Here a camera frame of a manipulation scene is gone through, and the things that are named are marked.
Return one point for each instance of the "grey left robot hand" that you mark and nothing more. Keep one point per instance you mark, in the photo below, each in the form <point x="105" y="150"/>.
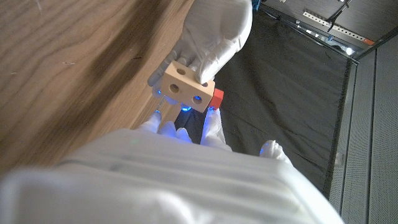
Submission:
<point x="214" y="34"/>

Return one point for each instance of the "white perforated metal strip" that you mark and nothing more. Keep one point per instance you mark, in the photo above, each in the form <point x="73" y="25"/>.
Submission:
<point x="337" y="28"/>

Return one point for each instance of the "small wooden block with holes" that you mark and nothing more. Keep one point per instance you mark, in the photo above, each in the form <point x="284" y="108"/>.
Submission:
<point x="186" y="87"/>

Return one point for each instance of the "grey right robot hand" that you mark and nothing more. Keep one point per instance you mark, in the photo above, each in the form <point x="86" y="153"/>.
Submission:
<point x="174" y="180"/>

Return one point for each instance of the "black backdrop curtain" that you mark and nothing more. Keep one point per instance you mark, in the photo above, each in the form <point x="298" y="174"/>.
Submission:
<point x="280" y="102"/>

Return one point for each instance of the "red-headed wooden screw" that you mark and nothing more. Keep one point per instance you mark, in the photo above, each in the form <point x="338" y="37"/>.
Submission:
<point x="216" y="98"/>

